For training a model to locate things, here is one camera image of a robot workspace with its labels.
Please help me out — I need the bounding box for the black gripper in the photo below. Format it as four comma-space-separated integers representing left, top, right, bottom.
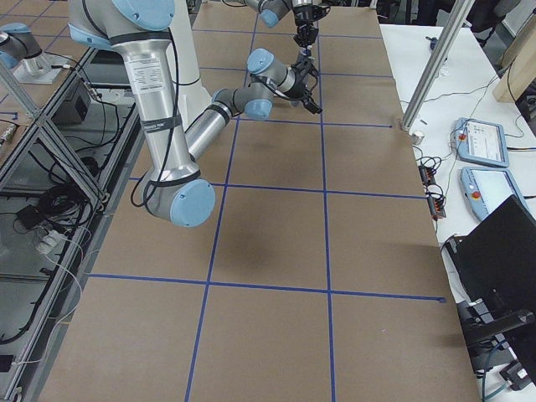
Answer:
292, 6, 331, 48
289, 58, 322, 114

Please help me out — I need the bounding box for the grey blue towel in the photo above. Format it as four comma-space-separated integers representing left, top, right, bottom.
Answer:
296, 47, 312, 62

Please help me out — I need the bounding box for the teach pendant upper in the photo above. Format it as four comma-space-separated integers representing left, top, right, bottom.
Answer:
452, 117, 509, 168

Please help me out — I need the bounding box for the teach pendant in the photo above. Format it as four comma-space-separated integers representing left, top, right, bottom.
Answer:
452, 117, 509, 168
460, 167, 528, 221

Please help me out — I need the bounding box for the teach pendant lower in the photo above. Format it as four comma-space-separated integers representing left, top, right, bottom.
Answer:
460, 167, 528, 221

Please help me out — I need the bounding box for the black monitor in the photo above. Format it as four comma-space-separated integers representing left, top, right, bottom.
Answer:
446, 195, 535, 317

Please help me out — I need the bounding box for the aluminium frame post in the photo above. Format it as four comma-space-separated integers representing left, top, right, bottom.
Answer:
400, 0, 475, 131

